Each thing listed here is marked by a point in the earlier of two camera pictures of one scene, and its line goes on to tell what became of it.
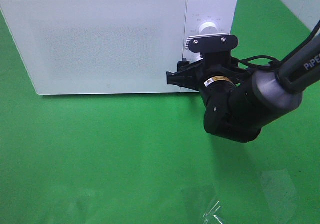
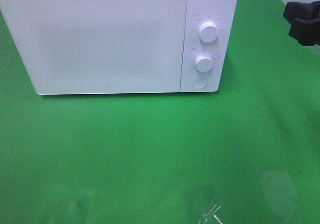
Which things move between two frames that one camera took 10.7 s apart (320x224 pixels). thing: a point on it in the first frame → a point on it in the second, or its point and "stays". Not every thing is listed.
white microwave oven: x=121 y=38 stays
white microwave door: x=78 y=45 stays
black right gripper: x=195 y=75 → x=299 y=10
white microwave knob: x=208 y=28 stays
